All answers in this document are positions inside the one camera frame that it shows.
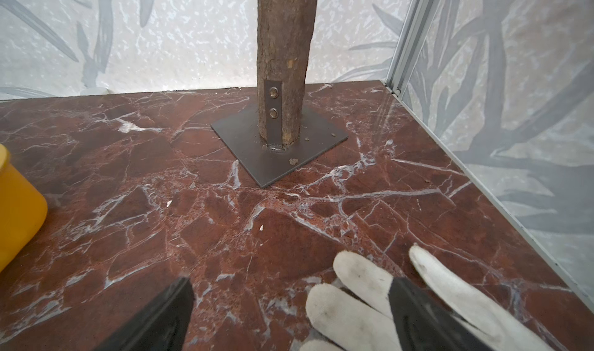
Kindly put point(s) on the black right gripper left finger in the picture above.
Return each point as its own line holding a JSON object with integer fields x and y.
{"x": 160, "y": 325}

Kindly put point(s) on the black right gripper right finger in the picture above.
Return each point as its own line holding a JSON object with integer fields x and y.
{"x": 422, "y": 324}

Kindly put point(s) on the yellow plastic storage box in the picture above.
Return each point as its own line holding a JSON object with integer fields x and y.
{"x": 23, "y": 210}

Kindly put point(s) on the white cotton work glove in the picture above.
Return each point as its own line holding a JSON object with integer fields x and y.
{"x": 359, "y": 317}

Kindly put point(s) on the artificial cherry blossom tree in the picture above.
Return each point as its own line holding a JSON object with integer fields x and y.
{"x": 284, "y": 34}

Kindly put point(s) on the dark metal tree base plate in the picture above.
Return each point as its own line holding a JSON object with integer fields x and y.
{"x": 267, "y": 164}

